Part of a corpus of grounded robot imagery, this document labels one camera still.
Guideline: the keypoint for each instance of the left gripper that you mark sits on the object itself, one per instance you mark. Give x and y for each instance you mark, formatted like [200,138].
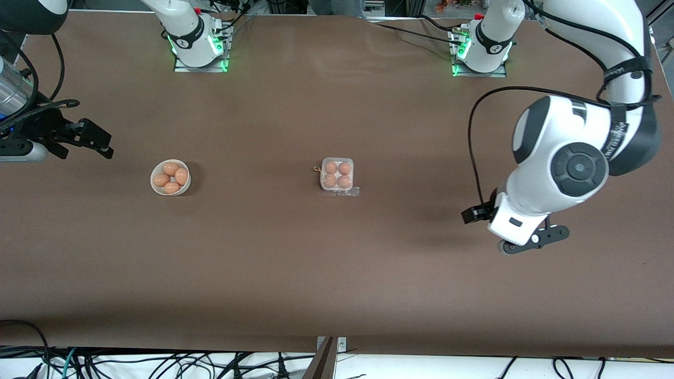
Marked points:
[481,211]

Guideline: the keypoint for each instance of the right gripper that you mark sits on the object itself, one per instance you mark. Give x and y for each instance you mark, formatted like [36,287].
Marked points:
[38,128]

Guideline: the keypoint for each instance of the clear plastic egg carton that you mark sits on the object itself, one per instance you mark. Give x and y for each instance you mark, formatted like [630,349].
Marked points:
[337,174]

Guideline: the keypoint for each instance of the brown egg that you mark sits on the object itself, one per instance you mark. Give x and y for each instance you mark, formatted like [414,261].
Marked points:
[344,168]
[329,180]
[330,167]
[170,168]
[181,176]
[171,187]
[344,181]
[161,179]

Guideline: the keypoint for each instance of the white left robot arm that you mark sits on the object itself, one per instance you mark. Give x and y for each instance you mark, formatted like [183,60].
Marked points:
[558,152]

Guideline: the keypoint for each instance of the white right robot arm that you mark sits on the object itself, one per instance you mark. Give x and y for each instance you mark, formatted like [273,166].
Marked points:
[189,31]

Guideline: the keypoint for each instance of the white round bowl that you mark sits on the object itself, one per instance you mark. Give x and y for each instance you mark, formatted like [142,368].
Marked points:
[156,171]

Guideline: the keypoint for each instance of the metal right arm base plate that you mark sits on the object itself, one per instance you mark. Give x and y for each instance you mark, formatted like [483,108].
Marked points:
[184,68]

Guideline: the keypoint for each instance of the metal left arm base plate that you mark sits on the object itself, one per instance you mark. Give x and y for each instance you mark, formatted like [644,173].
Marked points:
[495,75]

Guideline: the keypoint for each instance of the metal table edge bracket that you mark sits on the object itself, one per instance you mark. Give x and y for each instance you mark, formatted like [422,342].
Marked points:
[342,345]

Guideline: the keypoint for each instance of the aluminium profile frame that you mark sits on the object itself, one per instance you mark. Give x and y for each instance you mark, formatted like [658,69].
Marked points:
[287,6]

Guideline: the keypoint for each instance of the dark grey camera pole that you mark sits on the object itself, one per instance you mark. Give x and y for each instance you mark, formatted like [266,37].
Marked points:
[322,366]

